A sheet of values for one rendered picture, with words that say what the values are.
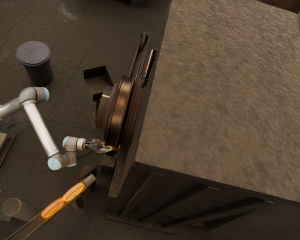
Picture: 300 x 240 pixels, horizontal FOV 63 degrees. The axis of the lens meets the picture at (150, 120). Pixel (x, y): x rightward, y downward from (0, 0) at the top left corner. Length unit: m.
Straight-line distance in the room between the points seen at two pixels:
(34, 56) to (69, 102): 0.59
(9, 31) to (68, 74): 0.96
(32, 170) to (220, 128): 2.07
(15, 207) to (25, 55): 1.45
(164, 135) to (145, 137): 0.07
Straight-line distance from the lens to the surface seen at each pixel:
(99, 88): 2.28
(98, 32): 3.58
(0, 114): 2.48
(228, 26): 1.29
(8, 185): 2.69
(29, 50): 2.82
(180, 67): 1.01
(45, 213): 1.76
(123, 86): 1.42
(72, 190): 1.76
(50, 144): 1.90
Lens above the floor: 2.50
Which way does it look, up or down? 61 degrees down
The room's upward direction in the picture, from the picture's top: 23 degrees clockwise
